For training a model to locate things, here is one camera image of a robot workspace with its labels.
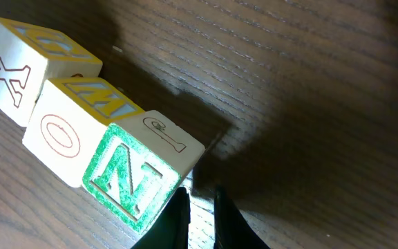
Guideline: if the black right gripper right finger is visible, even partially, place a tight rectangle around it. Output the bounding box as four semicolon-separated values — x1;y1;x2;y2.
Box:
214;186;269;249

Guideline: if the green N wooden block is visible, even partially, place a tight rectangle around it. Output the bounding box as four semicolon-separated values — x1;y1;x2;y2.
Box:
82;110;205;234

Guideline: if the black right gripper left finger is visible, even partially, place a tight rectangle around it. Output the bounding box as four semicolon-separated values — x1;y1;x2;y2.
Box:
132;187;191;249

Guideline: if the blue sided X wooden block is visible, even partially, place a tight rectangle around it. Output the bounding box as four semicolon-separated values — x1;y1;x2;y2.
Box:
0;17;102;127

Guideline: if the yellow sided O wooden block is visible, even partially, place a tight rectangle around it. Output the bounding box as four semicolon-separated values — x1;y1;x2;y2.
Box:
22;77;144;188

